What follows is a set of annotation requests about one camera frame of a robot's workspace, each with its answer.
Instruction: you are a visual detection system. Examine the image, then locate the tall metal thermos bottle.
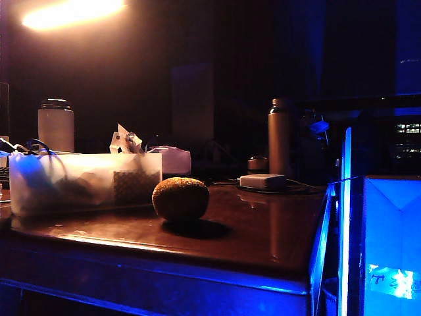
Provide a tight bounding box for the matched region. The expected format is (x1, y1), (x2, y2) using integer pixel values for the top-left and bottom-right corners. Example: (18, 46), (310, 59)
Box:
(267, 97), (292, 176)

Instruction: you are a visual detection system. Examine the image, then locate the white power adapter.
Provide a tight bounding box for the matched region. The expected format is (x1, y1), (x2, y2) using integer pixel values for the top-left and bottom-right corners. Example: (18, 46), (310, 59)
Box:
(239, 173), (287, 192)

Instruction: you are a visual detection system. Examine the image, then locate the white tape label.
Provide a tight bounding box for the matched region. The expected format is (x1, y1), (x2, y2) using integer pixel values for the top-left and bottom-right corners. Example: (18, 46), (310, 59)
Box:
(367, 263), (416, 300)

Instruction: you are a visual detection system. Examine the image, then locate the large blue-lit carton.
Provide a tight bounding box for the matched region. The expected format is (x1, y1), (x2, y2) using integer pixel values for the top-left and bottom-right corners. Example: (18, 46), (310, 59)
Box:
(362, 175), (421, 316)

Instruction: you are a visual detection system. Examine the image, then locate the glowing ceiling lamp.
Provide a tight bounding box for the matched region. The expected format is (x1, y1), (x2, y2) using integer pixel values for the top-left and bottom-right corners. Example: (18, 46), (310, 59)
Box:
(21, 0), (128, 31)

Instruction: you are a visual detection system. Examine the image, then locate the blue cable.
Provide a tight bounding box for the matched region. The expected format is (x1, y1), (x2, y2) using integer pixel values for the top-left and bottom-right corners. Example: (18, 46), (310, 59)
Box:
(25, 138), (68, 180)

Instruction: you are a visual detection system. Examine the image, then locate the brown fuzzy kiwi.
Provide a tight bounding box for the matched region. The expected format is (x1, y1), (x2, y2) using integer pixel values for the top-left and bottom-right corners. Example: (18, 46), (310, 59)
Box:
(151, 176), (211, 223)

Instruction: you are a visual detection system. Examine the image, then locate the white cardboard box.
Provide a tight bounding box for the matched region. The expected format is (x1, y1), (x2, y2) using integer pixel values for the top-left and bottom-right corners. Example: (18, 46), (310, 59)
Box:
(147, 147), (192, 176)

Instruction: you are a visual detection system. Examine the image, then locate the white jar with dark lid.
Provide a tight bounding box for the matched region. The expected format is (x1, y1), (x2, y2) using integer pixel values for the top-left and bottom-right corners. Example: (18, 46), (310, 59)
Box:
(37, 97), (76, 153)

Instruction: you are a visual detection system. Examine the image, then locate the lit background monitor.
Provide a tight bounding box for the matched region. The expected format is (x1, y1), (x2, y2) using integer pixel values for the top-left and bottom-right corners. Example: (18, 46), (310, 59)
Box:
(393, 122), (421, 159)

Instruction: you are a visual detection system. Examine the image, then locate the small metal cup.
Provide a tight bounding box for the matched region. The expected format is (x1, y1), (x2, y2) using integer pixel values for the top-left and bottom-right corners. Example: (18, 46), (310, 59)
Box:
(247, 157), (269, 175)

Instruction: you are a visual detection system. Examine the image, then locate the blue-lit vertical post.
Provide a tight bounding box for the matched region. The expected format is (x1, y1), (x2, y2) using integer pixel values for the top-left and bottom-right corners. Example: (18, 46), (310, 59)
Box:
(338, 126), (353, 316)

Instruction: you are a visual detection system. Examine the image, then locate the brown wooden table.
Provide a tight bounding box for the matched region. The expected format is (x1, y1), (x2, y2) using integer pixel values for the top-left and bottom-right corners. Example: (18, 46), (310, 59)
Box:
(0, 182), (330, 316)

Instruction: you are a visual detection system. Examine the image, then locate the dark checkered pouch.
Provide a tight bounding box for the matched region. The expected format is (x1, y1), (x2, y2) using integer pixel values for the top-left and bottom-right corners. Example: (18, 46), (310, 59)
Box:
(112, 169), (162, 205)

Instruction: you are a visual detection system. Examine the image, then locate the translucent plastic storage box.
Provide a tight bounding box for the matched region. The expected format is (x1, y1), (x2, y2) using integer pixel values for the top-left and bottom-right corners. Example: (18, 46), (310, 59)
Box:
(9, 151), (164, 217)

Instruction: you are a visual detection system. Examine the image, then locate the crumpled white paper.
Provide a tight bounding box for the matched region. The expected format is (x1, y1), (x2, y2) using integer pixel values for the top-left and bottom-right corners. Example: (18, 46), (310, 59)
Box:
(109, 122), (145, 154)

